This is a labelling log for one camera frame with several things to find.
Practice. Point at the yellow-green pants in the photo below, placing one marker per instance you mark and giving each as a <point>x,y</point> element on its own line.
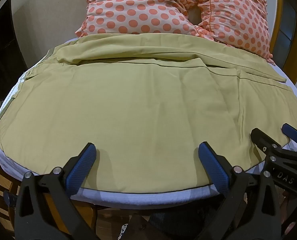
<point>143,110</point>

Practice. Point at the orange polka dot pillow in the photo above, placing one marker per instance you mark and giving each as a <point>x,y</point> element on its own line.
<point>136,7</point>
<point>241,17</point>

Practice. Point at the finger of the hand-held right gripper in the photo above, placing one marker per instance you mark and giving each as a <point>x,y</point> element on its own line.
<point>263,140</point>
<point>294,133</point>

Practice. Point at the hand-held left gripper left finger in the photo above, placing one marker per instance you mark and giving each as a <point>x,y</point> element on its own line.
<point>81,165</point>

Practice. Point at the wooden door frame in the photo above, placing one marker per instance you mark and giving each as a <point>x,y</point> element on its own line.
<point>279,17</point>

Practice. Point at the wooden bed frame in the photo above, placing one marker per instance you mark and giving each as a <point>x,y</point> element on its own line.
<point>3,190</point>

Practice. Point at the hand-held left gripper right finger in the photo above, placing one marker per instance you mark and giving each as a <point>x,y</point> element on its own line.
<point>214,168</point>

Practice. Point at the white bed sheet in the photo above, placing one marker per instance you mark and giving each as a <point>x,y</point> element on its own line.
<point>143,198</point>

